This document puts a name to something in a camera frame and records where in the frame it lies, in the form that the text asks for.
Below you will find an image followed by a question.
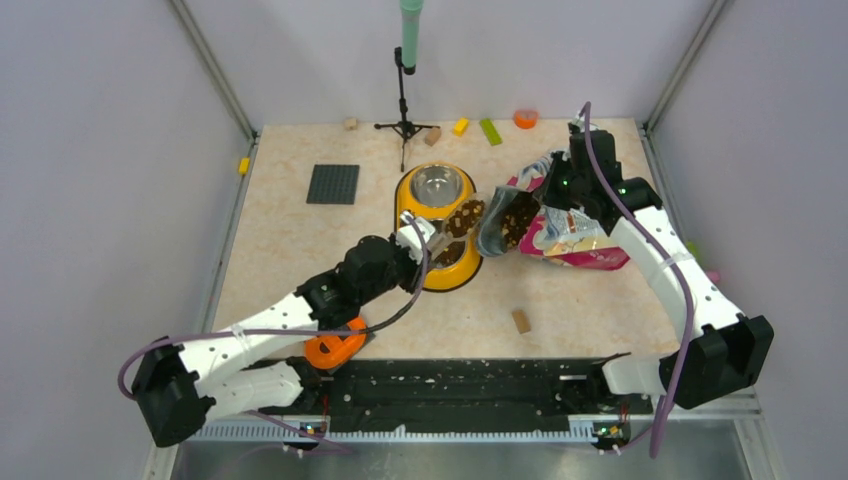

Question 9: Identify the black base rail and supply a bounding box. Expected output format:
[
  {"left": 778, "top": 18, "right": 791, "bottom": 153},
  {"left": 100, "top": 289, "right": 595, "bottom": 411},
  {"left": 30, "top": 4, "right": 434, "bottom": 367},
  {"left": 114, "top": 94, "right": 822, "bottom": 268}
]
[{"left": 260, "top": 359, "right": 653, "bottom": 434}]

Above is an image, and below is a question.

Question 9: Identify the yellow block on frame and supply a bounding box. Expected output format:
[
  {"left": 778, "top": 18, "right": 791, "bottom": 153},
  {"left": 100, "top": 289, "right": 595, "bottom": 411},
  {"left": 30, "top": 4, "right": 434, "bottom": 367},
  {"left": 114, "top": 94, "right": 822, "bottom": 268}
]
[{"left": 238, "top": 157, "right": 251, "bottom": 176}]

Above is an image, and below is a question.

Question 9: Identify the pink blue pet food bag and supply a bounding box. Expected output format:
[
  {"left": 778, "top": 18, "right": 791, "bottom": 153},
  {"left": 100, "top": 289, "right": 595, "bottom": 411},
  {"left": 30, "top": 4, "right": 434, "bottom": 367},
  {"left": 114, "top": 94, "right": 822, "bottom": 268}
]
[{"left": 474, "top": 150, "right": 629, "bottom": 271}]

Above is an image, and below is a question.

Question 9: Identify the dark grey lego baseplate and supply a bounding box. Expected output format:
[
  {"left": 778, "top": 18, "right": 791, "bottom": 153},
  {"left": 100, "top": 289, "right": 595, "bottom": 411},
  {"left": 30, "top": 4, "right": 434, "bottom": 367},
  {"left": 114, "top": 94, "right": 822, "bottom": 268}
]
[{"left": 306, "top": 164, "right": 360, "bottom": 205}]

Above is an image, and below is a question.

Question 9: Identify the green pink object at edge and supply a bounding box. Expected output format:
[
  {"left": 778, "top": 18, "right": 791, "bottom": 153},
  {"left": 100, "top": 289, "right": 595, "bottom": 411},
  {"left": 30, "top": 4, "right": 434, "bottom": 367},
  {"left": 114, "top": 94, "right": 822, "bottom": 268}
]
[{"left": 685, "top": 241, "right": 721, "bottom": 284}]

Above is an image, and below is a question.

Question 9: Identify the black tripod stand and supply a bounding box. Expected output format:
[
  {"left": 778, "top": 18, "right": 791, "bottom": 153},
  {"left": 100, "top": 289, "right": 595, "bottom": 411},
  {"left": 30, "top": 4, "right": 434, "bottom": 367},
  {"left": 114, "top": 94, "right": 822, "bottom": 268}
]
[{"left": 374, "top": 46, "right": 437, "bottom": 173}]

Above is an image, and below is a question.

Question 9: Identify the orange tape roll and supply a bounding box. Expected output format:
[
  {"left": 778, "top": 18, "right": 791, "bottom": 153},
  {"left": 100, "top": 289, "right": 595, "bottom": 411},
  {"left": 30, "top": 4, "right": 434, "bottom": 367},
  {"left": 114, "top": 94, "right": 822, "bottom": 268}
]
[{"left": 513, "top": 109, "right": 539, "bottom": 130}]

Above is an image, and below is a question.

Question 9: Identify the wooden block near bag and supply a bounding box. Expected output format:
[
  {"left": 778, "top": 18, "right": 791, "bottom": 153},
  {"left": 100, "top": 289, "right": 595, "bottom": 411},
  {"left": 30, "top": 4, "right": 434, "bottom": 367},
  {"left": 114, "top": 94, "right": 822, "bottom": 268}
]
[{"left": 511, "top": 309, "right": 532, "bottom": 335}]

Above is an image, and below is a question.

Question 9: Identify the yellow double pet bowl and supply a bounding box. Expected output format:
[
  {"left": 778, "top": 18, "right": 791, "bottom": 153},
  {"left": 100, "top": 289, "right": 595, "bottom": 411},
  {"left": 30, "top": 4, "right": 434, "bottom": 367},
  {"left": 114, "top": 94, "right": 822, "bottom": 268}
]
[{"left": 395, "top": 163, "right": 483, "bottom": 293}]

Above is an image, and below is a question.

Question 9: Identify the wooden block near tripod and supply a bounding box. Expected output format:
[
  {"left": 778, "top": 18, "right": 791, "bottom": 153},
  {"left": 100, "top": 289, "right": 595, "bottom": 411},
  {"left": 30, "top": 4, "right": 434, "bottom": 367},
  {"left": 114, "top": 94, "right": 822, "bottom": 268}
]
[{"left": 424, "top": 126, "right": 442, "bottom": 147}]

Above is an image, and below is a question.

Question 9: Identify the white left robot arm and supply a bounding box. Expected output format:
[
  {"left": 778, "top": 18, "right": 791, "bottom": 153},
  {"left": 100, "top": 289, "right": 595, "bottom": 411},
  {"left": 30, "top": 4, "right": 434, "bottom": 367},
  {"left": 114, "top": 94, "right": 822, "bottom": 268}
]
[{"left": 118, "top": 217, "right": 437, "bottom": 448}]

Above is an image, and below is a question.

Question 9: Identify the clear plastic scoop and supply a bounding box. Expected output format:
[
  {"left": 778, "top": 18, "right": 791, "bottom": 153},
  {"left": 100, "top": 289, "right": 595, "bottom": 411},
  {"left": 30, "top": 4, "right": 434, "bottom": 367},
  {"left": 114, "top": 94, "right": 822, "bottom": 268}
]
[{"left": 427, "top": 193, "right": 489, "bottom": 257}]

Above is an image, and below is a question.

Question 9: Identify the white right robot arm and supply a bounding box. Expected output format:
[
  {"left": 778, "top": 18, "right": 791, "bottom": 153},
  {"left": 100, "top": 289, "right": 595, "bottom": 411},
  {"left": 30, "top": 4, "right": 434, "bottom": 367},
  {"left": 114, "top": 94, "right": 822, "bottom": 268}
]
[{"left": 537, "top": 126, "right": 775, "bottom": 409}]

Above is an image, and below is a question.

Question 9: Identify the green lego brick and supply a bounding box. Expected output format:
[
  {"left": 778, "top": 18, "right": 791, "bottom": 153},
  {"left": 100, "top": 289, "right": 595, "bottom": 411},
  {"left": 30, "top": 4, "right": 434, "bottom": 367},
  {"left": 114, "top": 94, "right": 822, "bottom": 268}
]
[{"left": 479, "top": 118, "right": 503, "bottom": 146}]

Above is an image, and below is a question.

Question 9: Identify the green microphone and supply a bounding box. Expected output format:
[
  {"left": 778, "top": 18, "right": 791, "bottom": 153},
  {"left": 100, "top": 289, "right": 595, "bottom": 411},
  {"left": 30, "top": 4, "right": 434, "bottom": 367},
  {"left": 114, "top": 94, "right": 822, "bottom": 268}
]
[{"left": 399, "top": 0, "right": 424, "bottom": 75}]

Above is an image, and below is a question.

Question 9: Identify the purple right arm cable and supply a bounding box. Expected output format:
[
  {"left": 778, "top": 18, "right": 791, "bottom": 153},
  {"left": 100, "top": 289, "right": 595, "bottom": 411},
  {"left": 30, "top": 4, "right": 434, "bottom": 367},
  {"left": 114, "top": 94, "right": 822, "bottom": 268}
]
[{"left": 579, "top": 101, "right": 697, "bottom": 460}]

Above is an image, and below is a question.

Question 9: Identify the yellow toy block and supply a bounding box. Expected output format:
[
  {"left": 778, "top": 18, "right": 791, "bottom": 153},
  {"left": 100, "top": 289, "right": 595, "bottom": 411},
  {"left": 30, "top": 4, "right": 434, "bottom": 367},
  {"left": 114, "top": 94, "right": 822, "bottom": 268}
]
[{"left": 452, "top": 117, "right": 470, "bottom": 137}]

